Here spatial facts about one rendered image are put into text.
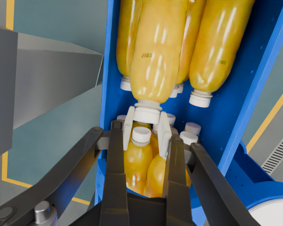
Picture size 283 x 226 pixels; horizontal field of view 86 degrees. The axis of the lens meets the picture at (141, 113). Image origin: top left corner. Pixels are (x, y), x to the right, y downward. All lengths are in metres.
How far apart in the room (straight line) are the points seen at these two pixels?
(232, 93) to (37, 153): 2.02
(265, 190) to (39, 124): 1.84
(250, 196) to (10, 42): 0.85
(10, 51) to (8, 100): 0.13
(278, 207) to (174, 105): 0.47
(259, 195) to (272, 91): 1.26
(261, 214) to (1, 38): 0.88
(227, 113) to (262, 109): 1.45
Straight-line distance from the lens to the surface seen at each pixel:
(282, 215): 0.75
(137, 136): 0.31
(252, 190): 0.72
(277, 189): 0.73
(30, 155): 2.20
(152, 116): 0.20
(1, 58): 0.50
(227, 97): 0.40
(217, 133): 0.41
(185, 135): 0.35
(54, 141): 1.93
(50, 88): 0.82
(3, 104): 0.55
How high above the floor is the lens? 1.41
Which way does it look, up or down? 70 degrees down
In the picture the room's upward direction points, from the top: 173 degrees counter-clockwise
